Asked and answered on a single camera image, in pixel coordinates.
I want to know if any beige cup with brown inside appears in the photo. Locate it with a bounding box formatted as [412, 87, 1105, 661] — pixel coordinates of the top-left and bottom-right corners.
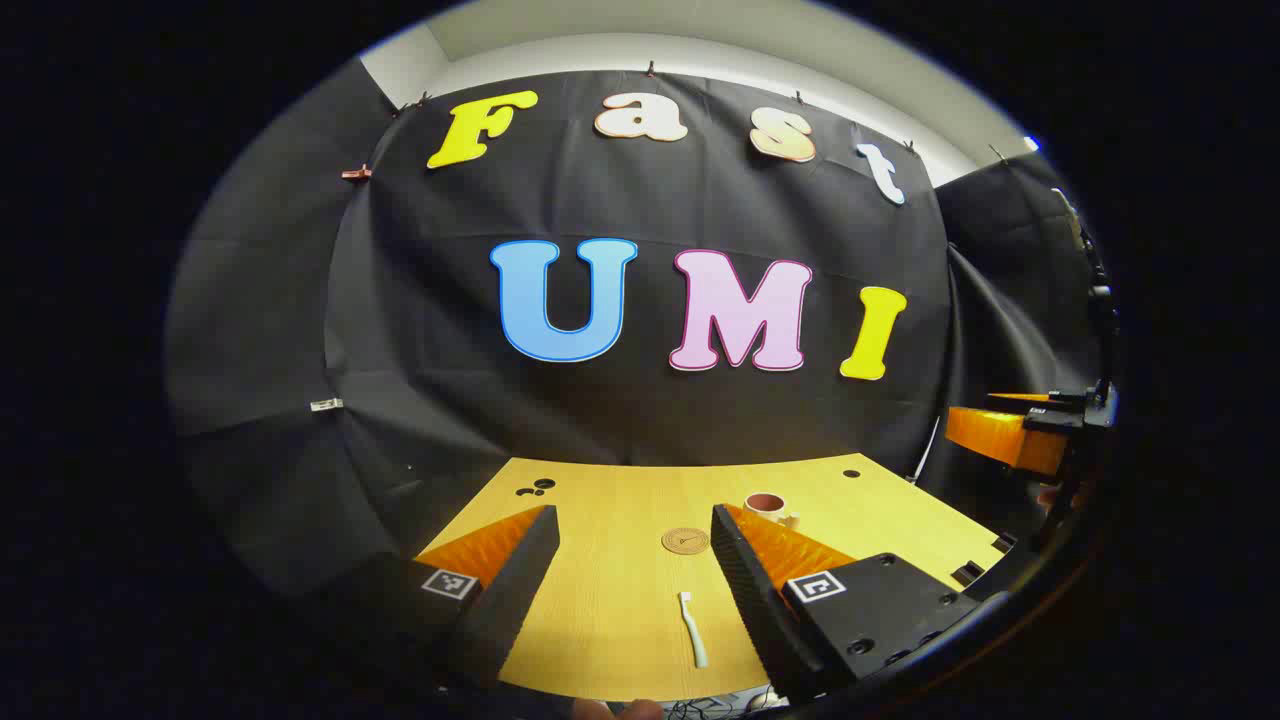
[744, 492, 801, 529]

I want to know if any pale green toothbrush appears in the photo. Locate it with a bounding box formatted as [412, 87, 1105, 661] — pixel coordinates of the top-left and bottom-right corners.
[679, 591, 710, 670]

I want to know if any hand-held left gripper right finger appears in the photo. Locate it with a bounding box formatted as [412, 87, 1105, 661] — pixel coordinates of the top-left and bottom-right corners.
[711, 504, 1011, 706]

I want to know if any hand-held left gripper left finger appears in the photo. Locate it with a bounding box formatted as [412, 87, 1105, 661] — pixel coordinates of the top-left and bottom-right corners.
[330, 505, 562, 693]

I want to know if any black cable bundle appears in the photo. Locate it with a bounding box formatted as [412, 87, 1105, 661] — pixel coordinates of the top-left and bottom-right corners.
[665, 693, 776, 720]

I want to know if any wooden desktop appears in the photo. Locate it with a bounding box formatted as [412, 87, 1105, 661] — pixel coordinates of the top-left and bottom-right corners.
[415, 455, 1006, 703]

